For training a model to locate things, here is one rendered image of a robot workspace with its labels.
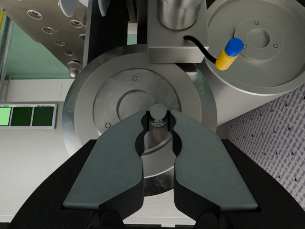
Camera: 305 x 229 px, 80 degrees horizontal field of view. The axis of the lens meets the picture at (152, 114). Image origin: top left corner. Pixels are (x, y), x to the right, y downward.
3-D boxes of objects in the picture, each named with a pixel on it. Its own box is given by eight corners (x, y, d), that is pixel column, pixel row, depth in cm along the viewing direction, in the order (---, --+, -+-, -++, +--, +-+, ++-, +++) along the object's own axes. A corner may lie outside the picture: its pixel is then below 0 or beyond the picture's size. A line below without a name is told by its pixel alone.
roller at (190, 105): (196, 49, 17) (208, 176, 15) (174, 111, 43) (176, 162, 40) (76, 55, 18) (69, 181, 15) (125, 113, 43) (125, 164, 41)
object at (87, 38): (97, -58, 24) (86, 77, 20) (127, 47, 47) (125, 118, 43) (93, -58, 24) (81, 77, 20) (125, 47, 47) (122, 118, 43)
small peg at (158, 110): (170, 104, 12) (165, 124, 12) (168, 113, 15) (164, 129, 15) (150, 99, 13) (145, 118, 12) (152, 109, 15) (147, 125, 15)
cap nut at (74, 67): (78, 61, 52) (76, 76, 51) (83, 67, 56) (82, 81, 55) (65, 61, 52) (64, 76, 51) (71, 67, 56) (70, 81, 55)
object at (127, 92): (119, 53, 17) (195, 89, 16) (123, 64, 18) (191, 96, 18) (74, 127, 15) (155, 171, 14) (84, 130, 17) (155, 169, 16)
